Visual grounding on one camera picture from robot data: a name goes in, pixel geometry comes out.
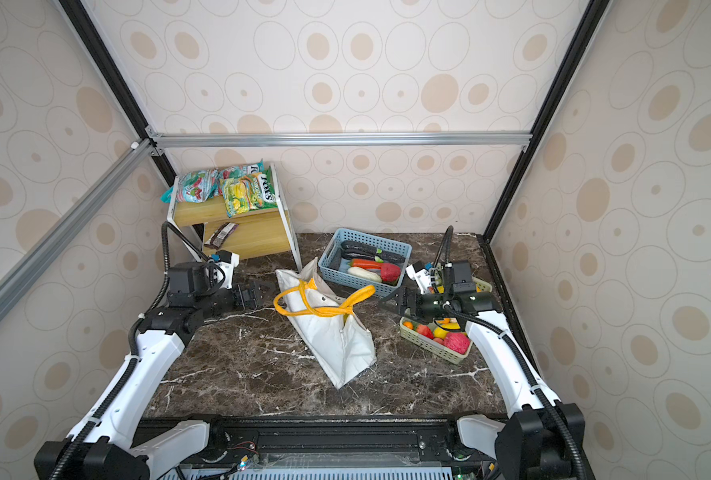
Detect white eggplant lower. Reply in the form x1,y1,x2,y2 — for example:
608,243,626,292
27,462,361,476
347,267,383,283

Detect yellow candy snack bag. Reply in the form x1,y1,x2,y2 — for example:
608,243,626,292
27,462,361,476
219,176,262,218

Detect green gummy snack bag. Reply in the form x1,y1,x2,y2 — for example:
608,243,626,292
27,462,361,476
160,169,219,203

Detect brown chocolate bar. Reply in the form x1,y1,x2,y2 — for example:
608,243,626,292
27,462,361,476
204,222,238,250

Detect red strawberry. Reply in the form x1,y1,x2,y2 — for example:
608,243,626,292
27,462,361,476
415,324,435,340

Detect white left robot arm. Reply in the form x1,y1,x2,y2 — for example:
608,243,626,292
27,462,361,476
34,221,266,479

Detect blue plastic basket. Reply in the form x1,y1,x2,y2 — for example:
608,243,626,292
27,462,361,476
318,228,413,297

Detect horizontal aluminium rail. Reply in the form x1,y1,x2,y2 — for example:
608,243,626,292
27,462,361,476
151,131,531,148

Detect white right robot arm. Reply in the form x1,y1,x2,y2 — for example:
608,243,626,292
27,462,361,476
379,228,594,479

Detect red bell pepper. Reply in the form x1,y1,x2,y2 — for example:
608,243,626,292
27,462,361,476
379,263,403,285

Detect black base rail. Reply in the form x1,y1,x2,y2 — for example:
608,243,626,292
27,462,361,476
120,416,597,480

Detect dark eggplant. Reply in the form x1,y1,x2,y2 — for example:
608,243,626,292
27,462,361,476
340,240,405,265

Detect left diagonal aluminium rail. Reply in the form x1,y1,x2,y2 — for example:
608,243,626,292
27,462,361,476
0,139,153,322

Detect green plastic basket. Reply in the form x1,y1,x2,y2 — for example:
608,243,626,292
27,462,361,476
399,270,493,365

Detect green mint snack bag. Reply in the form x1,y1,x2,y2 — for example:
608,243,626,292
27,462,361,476
225,161,277,210

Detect pink peach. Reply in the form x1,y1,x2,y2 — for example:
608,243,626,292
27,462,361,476
443,331,471,355

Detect small yellow lemon fruit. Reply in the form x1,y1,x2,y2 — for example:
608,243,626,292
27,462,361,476
433,326,451,340

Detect white wooden two-tier shelf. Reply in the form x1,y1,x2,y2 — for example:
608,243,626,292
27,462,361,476
164,163,303,271

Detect white grocery bag yellow handles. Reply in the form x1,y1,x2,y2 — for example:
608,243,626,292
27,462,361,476
273,261,377,389

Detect red chili pepper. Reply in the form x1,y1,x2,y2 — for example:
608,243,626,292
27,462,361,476
350,259,385,270

